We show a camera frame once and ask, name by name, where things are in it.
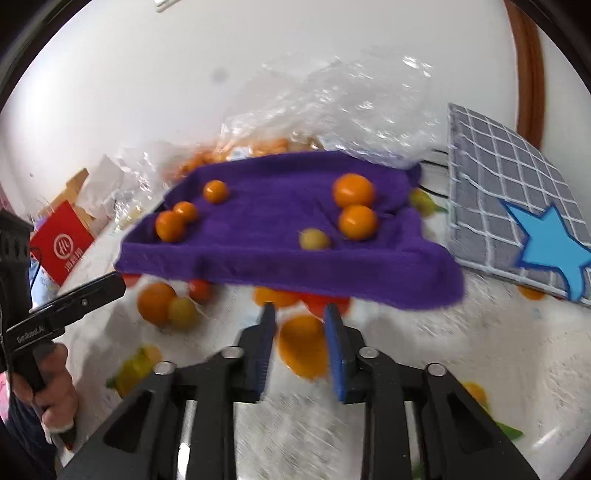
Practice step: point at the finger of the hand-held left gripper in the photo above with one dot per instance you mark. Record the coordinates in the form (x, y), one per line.
(87, 295)

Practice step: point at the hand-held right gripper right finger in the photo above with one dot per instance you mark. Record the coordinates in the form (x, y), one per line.
(337, 350)

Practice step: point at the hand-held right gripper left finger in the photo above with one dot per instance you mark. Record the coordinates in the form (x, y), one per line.
(265, 341)

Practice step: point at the mandarin orange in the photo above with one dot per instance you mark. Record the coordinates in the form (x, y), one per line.
(185, 211)
(358, 221)
(353, 190)
(170, 226)
(302, 346)
(216, 191)
(156, 302)

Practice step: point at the purple towel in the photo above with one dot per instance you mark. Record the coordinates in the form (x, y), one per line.
(277, 258)

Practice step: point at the small yellow plum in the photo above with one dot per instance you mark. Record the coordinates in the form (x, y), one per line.
(183, 313)
(314, 240)

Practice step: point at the person's left forearm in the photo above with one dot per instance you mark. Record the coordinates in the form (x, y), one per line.
(21, 443)

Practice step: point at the pile of bagged brown fruits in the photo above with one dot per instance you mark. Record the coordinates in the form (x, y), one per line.
(307, 138)

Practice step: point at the person's left hand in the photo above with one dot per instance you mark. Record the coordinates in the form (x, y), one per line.
(57, 392)

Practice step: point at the red paper bag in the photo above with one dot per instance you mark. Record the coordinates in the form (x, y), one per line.
(62, 249)

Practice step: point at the small red fruit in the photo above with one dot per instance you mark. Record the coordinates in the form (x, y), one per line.
(201, 290)

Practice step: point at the white plastic bag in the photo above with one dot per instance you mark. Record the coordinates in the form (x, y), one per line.
(106, 184)

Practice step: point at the small clear plastic bag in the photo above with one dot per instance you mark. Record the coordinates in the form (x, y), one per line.
(138, 161)

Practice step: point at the pile of bagged oranges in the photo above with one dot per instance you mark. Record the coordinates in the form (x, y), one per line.
(268, 145)

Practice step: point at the grey checked bag blue star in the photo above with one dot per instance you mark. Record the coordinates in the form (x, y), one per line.
(489, 184)

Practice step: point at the large clear plastic bag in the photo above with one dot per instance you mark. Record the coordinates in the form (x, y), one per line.
(351, 106)

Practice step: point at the brown wooden door frame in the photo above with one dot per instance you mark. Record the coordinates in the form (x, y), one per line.
(526, 69)

